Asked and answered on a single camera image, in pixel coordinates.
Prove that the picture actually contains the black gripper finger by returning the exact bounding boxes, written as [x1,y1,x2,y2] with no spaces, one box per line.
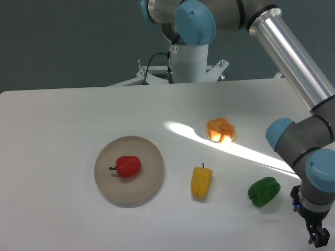
[307,225,329,247]

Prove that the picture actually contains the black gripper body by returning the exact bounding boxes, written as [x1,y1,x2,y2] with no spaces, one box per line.
[290,185,333,228]

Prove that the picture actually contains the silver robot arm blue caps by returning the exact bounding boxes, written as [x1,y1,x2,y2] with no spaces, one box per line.
[139,1,334,247]

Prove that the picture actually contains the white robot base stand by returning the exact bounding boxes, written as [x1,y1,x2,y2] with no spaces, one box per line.
[107,43,283,87]

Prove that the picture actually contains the green bell pepper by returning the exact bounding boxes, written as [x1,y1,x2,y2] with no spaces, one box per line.
[248,177,281,208]

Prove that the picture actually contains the yellow bell pepper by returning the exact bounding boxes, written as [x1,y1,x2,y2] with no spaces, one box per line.
[191,163,213,199]

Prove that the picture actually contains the beige round plate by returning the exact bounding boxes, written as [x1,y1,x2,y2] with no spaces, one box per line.
[94,136,164,207]

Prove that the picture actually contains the red bell pepper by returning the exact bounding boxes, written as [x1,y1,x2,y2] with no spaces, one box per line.
[109,156,142,178]

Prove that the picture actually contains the knotted bread roll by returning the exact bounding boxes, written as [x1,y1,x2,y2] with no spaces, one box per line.
[206,118,237,143]

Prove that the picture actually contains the black cable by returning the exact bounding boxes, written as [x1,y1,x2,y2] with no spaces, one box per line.
[142,33,181,86]

